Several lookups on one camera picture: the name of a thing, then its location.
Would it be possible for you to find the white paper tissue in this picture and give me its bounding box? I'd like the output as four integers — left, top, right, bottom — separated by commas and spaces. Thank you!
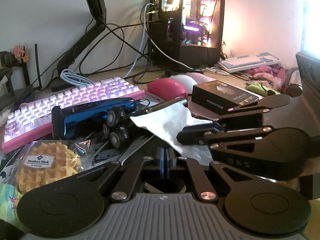
131, 102, 213, 166

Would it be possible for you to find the black charger box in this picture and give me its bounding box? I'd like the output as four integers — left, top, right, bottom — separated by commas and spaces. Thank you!
191, 80, 260, 115

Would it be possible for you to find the black flashlight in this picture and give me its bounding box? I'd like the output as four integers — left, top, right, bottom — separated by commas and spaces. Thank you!
130, 96, 188, 116

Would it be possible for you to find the pale pink computer mouse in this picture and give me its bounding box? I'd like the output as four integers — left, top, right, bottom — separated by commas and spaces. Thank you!
186, 72, 215, 84

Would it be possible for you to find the white computer mouse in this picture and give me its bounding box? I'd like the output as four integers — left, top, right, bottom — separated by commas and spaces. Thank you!
170, 75, 197, 95

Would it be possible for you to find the magenta computer mouse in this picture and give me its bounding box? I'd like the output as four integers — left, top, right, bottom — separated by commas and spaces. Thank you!
147, 78, 188, 100

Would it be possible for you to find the white blue keyboard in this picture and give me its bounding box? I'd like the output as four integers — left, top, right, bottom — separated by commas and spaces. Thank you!
217, 52, 281, 73

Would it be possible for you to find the blue electric shaver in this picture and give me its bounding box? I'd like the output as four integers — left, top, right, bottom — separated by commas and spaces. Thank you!
52, 98, 137, 148

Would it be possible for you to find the packaged yellow waffle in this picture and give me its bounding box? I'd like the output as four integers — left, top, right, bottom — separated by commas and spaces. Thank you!
14, 140, 91, 194

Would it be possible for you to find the black rgb computer tower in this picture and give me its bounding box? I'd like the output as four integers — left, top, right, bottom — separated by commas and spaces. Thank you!
148, 0, 225, 68

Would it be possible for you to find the floral tissue pack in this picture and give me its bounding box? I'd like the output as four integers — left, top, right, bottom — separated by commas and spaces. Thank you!
0, 184, 23, 230

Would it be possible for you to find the pink mechanical keyboard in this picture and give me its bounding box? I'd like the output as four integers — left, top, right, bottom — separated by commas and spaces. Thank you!
2, 76, 146, 155

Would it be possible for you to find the black wifi router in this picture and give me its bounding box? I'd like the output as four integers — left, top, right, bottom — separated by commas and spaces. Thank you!
1, 45, 42, 110

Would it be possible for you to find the pink haired dark figurine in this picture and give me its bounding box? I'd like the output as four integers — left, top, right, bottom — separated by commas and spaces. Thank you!
1, 44, 30, 96

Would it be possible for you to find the coiled light blue cable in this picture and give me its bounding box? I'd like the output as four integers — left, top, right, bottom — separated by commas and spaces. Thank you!
60, 69, 95, 87

